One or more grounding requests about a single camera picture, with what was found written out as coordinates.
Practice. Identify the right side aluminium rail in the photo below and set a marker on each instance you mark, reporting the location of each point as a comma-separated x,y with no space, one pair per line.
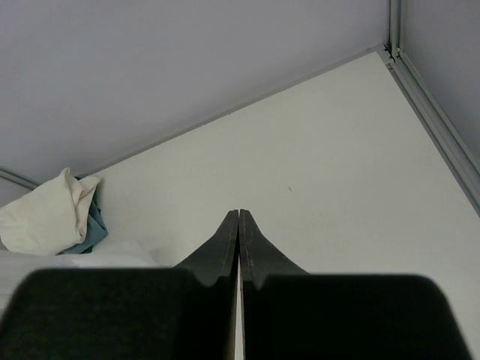
460,160

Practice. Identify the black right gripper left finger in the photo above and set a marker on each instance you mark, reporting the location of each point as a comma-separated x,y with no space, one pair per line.
183,312

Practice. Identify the aluminium rail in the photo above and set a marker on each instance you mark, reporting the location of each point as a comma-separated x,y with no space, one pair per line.
18,179
460,160

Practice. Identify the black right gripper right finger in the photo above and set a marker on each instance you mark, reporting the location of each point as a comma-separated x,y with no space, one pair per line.
289,313

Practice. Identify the folded green t shirt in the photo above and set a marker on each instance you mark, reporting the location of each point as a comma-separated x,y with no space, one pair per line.
95,196

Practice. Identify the folded blue t shirt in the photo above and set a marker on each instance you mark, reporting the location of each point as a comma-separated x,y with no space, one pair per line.
96,232

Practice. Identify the left side aluminium rail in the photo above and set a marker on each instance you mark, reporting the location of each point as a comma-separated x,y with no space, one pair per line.
18,179

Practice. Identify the right aluminium frame post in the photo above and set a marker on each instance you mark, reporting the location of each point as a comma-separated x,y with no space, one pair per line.
394,27

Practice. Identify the white t shirt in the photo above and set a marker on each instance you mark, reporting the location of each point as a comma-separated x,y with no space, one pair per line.
50,219
16,266

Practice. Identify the folded white t shirt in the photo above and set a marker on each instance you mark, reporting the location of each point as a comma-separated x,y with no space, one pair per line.
50,219

